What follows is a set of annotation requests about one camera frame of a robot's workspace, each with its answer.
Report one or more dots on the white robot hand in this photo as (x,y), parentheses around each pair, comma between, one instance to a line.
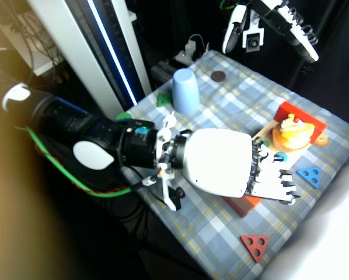
(218,160)
(294,23)

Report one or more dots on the mango cream cupcake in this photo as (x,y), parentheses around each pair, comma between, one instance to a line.
(294,137)

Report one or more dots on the wooden dotted sorting box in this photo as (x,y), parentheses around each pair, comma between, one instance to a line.
(294,112)

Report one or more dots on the blue checked tablecloth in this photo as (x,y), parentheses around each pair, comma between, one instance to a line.
(235,99)

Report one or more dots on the blue plastic cup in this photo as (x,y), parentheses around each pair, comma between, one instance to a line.
(186,90)

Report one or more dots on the green triangle block with holes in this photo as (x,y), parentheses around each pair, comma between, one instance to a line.
(160,102)

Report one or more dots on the brown chocolate sandwich cookie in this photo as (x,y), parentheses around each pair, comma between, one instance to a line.
(218,76)

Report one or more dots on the blue triangle block with holes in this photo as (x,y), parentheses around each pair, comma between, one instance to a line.
(304,173)

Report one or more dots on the red triangle block with holes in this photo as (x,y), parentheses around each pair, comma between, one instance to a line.
(251,248)

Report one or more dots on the white power adapter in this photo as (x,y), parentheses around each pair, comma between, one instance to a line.
(189,51)

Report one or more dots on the white column with blue strip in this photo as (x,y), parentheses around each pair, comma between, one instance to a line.
(75,43)

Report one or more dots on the white shelf board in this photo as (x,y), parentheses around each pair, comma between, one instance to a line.
(44,66)

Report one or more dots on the grey metal bracket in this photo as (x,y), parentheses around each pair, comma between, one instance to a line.
(163,73)

